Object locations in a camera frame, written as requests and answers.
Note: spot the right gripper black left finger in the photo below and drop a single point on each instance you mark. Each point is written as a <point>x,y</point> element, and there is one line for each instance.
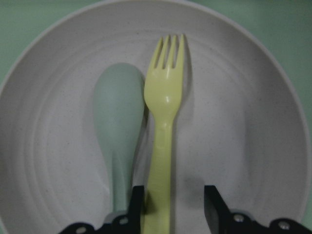
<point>128,222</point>

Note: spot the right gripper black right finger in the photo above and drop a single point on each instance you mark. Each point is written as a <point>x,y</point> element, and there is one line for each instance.
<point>221,220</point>

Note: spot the white round plate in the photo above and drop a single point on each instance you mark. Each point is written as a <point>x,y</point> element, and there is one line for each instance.
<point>160,93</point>

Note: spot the yellow plastic fork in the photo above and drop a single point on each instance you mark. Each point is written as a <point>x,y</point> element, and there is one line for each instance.
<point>163,95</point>

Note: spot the pale green spoon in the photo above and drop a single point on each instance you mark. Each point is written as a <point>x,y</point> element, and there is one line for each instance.
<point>118,110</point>

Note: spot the light green tray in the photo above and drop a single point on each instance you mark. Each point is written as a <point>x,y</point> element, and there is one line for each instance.
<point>280,29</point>

